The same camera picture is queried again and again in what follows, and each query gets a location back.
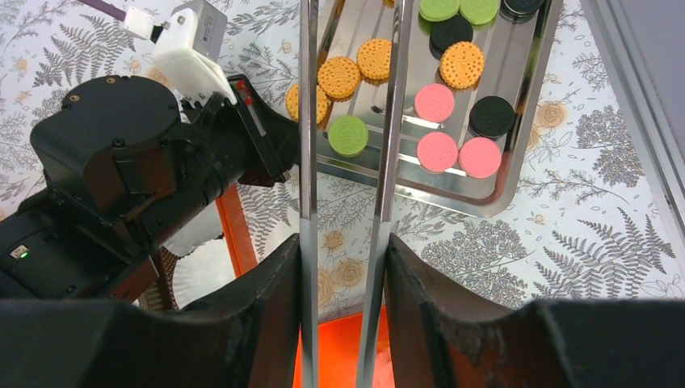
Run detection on floral patterned tablecloth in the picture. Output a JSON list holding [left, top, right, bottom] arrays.
[[1, 1, 684, 320]]

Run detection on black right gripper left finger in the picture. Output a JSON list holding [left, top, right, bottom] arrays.
[[1, 234, 300, 387]]

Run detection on white paper cup liner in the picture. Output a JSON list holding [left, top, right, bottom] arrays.
[[172, 239, 236, 309], [162, 202, 223, 257]]

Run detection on pink cookie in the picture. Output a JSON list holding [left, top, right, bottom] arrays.
[[458, 137, 502, 179], [414, 83, 456, 123], [416, 131, 459, 173]]

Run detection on orange tin lid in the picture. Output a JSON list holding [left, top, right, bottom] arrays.
[[318, 307, 395, 388]]

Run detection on orange cookie tin box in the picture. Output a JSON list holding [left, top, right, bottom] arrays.
[[134, 188, 258, 310]]

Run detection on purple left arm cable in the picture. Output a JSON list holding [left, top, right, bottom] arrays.
[[77, 0, 129, 23]]

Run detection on stainless steel tray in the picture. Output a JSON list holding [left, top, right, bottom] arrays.
[[313, 0, 565, 218]]

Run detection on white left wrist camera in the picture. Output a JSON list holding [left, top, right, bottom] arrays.
[[151, 1, 237, 105]]

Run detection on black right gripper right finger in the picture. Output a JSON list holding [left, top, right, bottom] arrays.
[[385, 236, 684, 387]]

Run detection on steel tongs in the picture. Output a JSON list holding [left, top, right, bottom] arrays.
[[298, 1, 414, 387]]

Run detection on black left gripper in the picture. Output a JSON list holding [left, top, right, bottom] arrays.
[[30, 74, 299, 247]]

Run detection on orange cookie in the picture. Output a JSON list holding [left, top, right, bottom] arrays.
[[356, 38, 392, 80], [439, 41, 485, 89], [317, 56, 361, 99], [285, 83, 330, 124]]

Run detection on green cookie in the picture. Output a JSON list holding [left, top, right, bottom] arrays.
[[460, 0, 500, 26], [327, 116, 369, 158], [418, 0, 461, 22]]

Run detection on black cookie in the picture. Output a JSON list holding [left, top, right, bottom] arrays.
[[469, 95, 516, 139], [429, 15, 473, 56], [502, 0, 544, 18]]

